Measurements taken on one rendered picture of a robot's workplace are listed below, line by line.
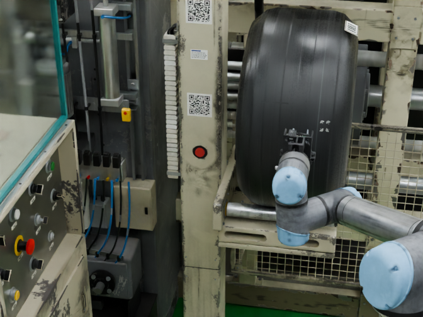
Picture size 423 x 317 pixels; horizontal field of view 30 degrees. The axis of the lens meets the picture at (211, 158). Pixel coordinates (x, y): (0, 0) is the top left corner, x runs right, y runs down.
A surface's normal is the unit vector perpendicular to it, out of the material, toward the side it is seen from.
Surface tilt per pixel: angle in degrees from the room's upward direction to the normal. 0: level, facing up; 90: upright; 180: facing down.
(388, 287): 82
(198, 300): 90
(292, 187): 83
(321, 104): 60
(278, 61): 40
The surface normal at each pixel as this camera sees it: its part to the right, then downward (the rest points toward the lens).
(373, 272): -0.88, 0.11
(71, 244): 0.00, -0.88
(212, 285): -0.18, 0.48
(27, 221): 0.98, 0.09
